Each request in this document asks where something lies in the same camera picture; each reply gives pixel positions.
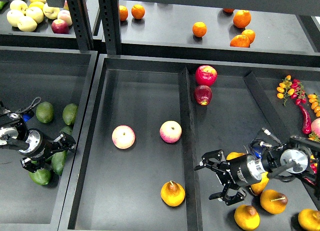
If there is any lower tomato cluster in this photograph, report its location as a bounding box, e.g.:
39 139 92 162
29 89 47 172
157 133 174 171
308 132 320 174

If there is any red apple on shelf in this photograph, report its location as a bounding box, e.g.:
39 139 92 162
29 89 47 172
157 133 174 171
51 19 69 34

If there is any dark red apple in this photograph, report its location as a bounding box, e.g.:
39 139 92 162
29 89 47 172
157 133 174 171
193 85 213 106

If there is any yellow pear bottom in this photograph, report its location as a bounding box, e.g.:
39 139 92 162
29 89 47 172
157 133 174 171
234 204 260 231

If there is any black shelf post right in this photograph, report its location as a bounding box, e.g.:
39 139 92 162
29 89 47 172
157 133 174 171
98 0 122 55

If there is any orange lower right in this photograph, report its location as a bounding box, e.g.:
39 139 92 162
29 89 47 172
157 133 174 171
229 34 250 48

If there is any black center tray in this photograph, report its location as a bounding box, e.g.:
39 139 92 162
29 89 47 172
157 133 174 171
59 54 320 231

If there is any cherry tomato vine cluster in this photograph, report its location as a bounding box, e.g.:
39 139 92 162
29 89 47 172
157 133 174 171
276 75 307 107

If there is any yellow pear far right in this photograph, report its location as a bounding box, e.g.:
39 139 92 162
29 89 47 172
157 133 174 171
298 209 320 231

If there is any orange right small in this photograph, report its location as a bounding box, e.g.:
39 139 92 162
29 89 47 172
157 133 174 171
241 29 256 44

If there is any green avocado upper right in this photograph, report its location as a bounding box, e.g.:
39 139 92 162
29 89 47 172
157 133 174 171
62 103 78 126

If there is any black left fruit shelf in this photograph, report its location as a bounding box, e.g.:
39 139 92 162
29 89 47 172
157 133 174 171
0 0 103 51

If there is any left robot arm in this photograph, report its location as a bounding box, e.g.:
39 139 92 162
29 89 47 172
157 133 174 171
0 97 76 173

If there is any pink apple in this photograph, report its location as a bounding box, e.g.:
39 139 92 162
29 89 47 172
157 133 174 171
159 120 182 144
111 125 136 150

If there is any green avocado lowest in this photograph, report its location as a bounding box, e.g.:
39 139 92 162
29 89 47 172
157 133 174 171
28 169 52 186

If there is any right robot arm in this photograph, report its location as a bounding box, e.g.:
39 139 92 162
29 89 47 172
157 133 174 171
194 128 320 206

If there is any green avocado middle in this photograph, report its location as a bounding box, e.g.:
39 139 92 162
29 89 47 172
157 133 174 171
60 126 73 136

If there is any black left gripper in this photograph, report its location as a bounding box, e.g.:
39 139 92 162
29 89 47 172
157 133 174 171
20 129 76 173

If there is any dark green avocado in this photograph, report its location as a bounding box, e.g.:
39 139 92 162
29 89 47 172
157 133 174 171
51 150 68 176

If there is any black tray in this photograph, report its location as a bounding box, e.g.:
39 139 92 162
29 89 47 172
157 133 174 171
0 46 98 231
59 54 320 231

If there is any bright red apple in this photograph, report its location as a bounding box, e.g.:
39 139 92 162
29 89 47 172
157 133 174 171
195 65 218 87

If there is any black left tray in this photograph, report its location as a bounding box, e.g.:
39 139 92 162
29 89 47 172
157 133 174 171
0 46 98 231

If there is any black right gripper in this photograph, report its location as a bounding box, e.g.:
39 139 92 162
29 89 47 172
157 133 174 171
194 149 260 206

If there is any pink peach right edge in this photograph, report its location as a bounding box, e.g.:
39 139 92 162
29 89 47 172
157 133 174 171
311 118 320 137

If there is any orange center shelf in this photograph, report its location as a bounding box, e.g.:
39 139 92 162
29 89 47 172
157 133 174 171
192 21 207 38

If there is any pale yellow apple middle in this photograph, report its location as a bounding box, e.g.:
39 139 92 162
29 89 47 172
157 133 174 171
25 7 44 24

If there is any pink apple right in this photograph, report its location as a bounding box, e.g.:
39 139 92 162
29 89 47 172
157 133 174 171
159 120 182 144

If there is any yellow pear with brown top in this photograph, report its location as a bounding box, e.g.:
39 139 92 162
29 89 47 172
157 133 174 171
160 180 186 207

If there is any pale yellow apple front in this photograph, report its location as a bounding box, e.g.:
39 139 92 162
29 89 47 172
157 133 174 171
17 16 38 32

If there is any black shelf post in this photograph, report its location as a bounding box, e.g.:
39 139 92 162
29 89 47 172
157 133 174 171
98 0 122 55
66 0 94 51

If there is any orange tomato cluster right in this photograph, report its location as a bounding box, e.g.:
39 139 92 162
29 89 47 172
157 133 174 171
307 93 320 118

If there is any pale pink peach shelf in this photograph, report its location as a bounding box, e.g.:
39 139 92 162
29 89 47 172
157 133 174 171
57 10 73 27

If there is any pink apple left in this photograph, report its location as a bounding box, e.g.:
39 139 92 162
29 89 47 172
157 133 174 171
111 125 136 150

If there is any pale yellow apple right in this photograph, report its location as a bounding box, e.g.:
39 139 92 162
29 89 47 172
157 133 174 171
42 3 60 20

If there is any black shelf post left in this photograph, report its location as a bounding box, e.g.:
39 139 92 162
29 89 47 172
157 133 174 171
66 0 94 51

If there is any green avocado upper left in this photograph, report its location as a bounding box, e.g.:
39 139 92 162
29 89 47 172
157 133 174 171
35 101 54 124

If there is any red chili pepper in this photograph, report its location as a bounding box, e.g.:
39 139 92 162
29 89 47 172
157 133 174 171
298 104 312 135

